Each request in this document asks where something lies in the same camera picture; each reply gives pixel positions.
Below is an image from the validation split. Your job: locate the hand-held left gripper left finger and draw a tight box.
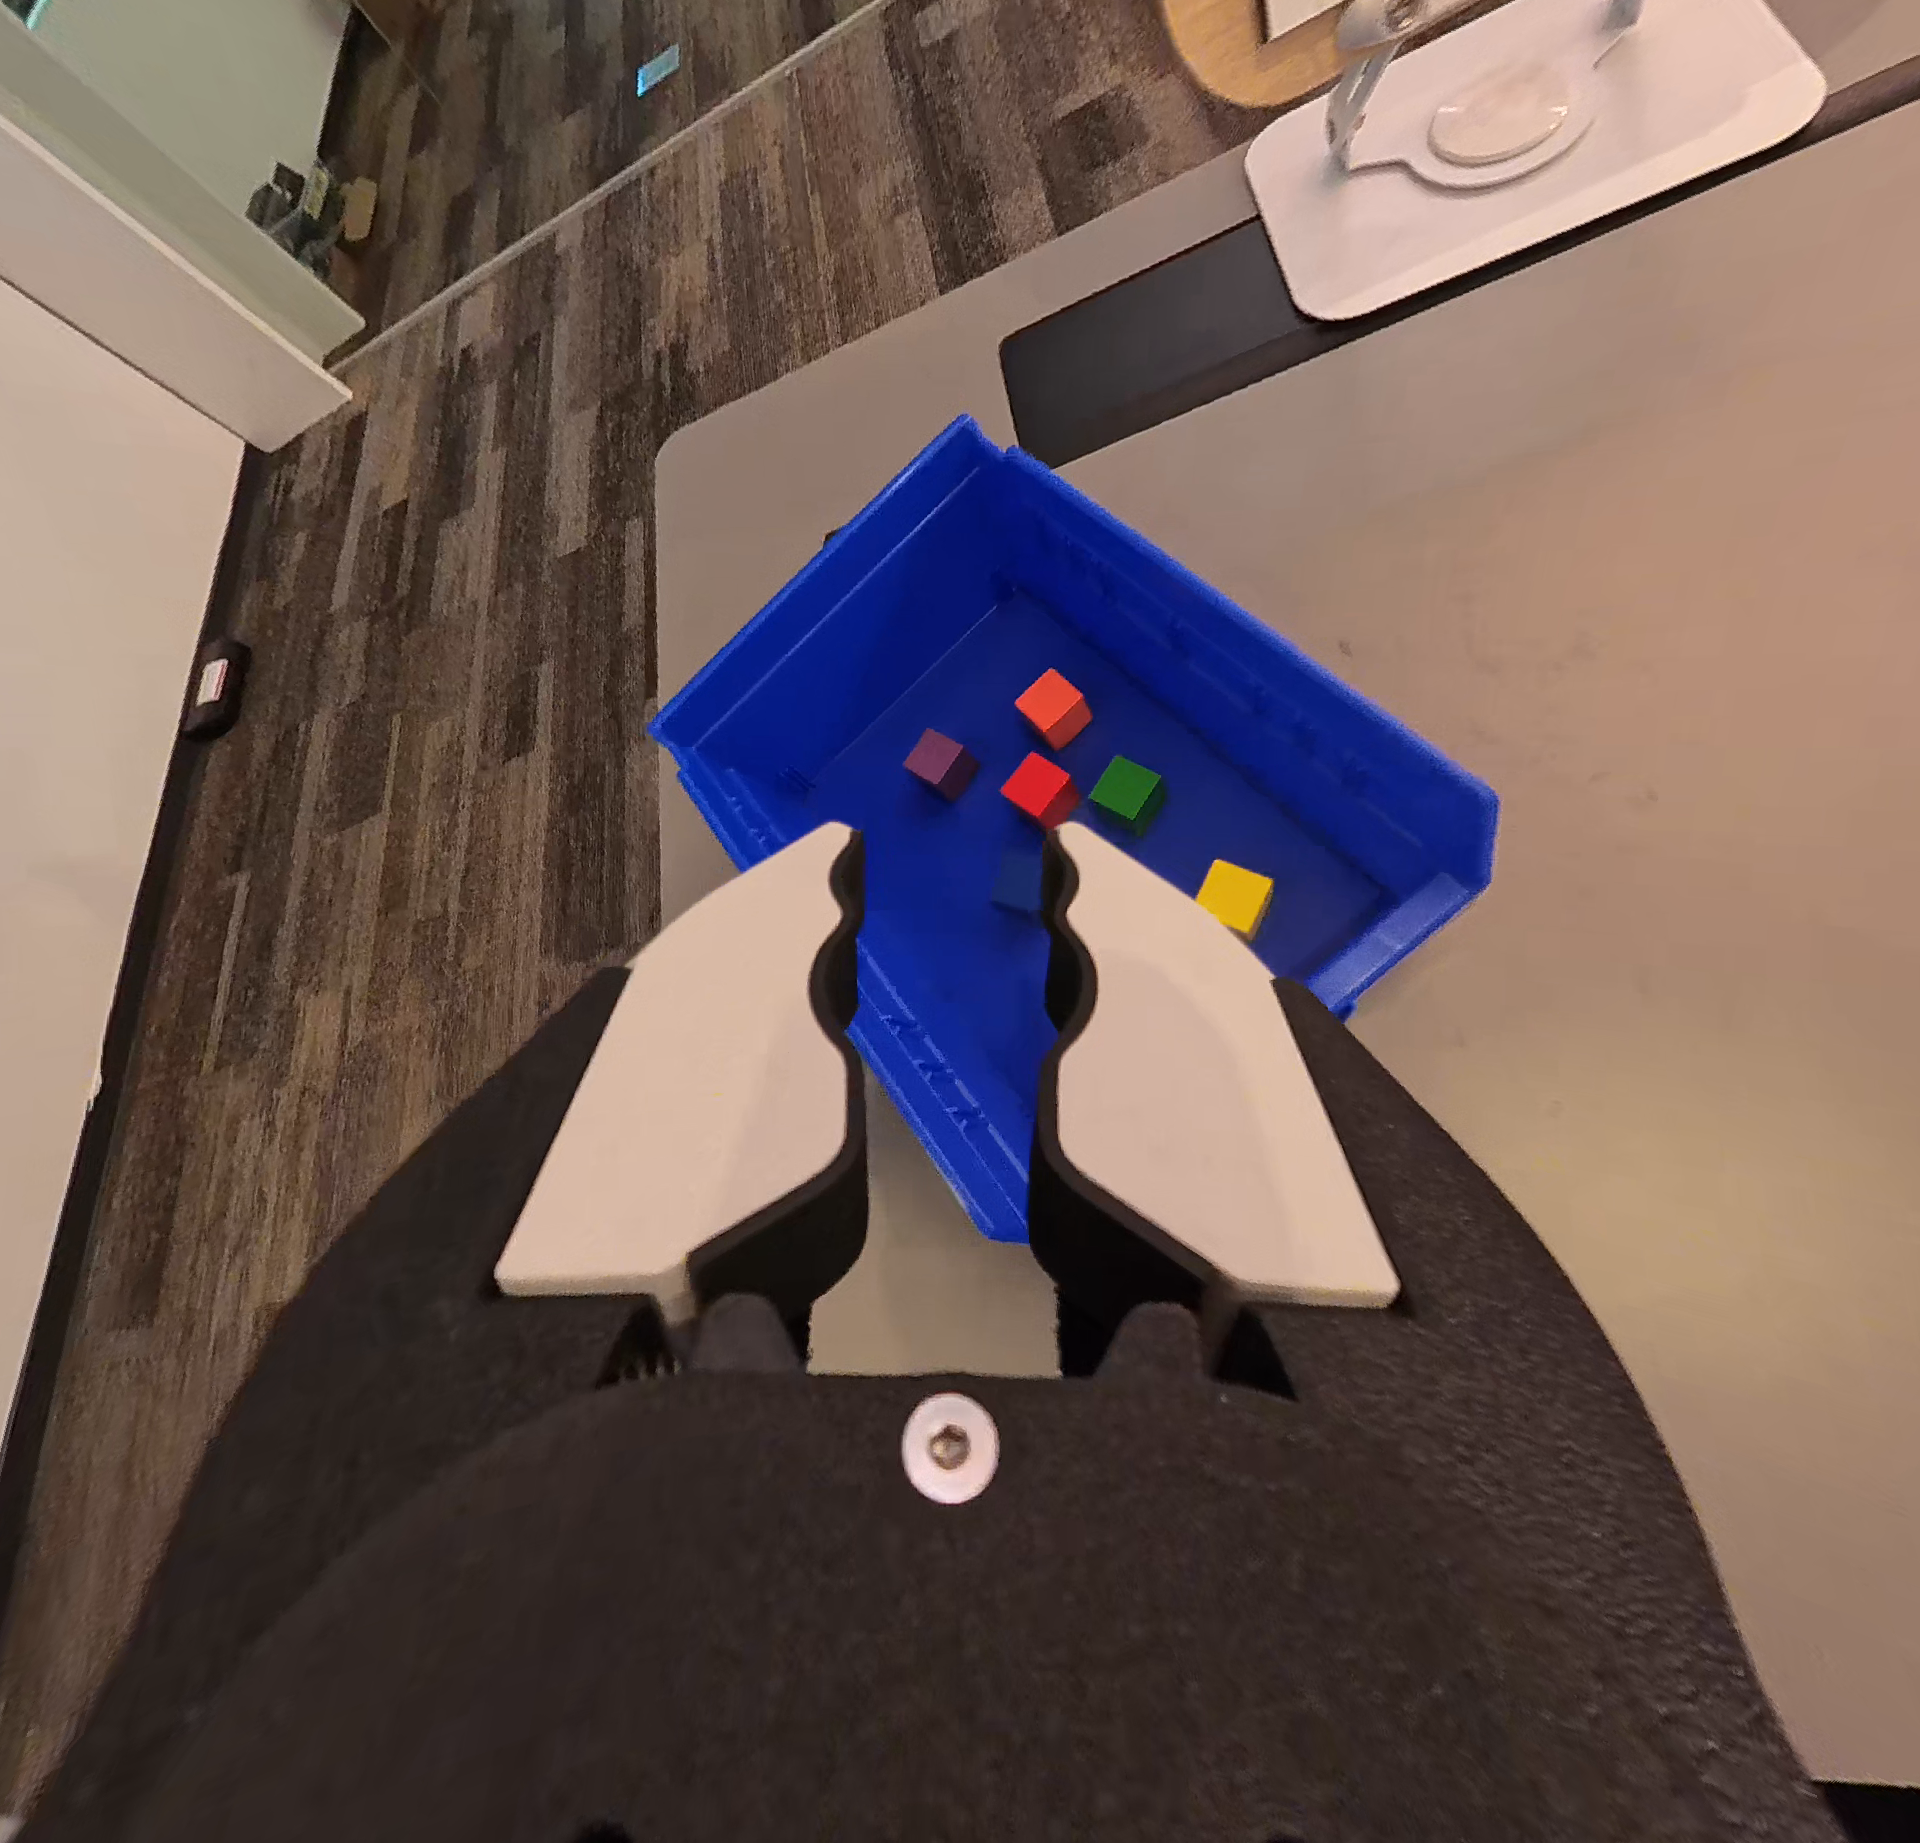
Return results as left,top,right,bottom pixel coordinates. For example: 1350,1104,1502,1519
492,824,872,1372

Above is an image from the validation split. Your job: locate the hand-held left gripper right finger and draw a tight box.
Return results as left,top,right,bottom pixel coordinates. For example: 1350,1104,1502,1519
1032,824,1403,1378

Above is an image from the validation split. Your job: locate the blue plastic bin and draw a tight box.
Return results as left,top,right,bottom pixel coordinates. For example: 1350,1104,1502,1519
645,413,1502,1250

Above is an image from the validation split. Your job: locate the black power adapter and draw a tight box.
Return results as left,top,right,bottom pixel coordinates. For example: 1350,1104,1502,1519
178,638,254,744

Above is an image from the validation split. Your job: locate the white side table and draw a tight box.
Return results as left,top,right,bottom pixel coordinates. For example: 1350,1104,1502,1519
0,14,371,454

